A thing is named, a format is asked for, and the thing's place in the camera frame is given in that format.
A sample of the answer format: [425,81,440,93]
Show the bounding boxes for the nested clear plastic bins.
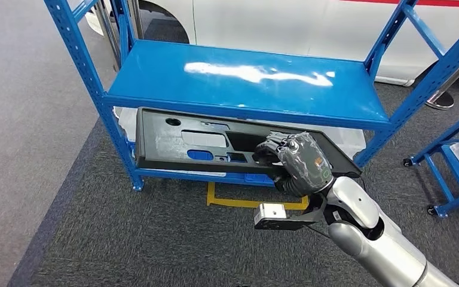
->
[249,118,368,160]

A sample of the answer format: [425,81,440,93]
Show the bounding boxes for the dark grey stanchion post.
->
[93,2,122,71]

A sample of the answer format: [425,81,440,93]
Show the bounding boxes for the chrome stanchion post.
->
[127,0,145,41]
[424,41,459,111]

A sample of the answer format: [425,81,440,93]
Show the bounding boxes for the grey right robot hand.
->
[251,131,336,199]

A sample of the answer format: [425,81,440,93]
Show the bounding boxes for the white car with red stripe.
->
[82,0,459,88]

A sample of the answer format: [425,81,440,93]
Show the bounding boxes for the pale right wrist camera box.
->
[252,194,329,232]

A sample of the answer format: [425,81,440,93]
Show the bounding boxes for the black plastic panel part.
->
[134,106,363,179]

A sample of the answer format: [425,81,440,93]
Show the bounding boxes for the blue wheeled cart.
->
[402,100,459,219]

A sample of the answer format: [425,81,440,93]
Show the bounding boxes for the blue metal shelf rack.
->
[42,0,459,193]

